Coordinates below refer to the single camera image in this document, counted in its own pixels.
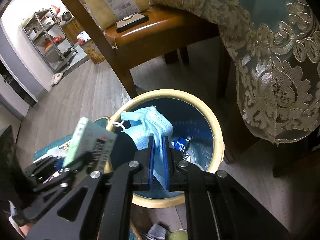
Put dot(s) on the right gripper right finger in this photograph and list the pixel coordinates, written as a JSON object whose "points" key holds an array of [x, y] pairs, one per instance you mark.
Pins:
{"points": [[177, 171]]}

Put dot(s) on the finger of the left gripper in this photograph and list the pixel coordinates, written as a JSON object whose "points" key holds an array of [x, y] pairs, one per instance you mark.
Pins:
{"points": [[43, 168], [67, 175]]}

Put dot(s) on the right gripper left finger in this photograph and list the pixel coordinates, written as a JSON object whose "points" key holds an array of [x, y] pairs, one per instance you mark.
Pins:
{"points": [[132, 165]]}

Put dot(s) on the green white small box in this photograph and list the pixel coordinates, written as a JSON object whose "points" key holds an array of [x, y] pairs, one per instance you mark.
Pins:
{"points": [[90, 137]]}

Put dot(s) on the blue face mask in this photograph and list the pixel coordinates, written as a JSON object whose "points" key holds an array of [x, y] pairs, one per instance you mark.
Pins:
{"points": [[143, 123]]}

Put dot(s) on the teal yellow-rimmed trash bin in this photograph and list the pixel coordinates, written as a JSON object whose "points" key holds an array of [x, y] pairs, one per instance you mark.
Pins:
{"points": [[191, 119]]}

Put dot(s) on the floral yellow trash bin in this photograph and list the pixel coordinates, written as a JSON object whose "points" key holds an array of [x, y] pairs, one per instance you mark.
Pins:
{"points": [[88, 46]]}

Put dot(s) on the teal patterned mat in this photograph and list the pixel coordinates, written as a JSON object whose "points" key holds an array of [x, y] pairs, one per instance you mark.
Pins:
{"points": [[57, 144]]}

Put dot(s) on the green slipper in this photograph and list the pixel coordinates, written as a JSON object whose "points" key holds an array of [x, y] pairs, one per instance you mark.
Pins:
{"points": [[179, 234]]}

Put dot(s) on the white slippers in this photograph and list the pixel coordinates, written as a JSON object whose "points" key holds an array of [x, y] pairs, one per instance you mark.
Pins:
{"points": [[56, 79]]}

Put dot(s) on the metal shelf rack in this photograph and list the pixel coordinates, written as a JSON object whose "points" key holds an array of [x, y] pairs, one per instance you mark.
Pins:
{"points": [[47, 37]]}

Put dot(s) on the wooden chair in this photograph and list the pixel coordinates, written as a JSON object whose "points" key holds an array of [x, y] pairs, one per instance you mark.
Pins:
{"points": [[166, 30]]}

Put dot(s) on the lace embroidered tablecloth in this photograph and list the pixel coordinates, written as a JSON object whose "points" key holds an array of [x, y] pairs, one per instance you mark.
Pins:
{"points": [[274, 45]]}

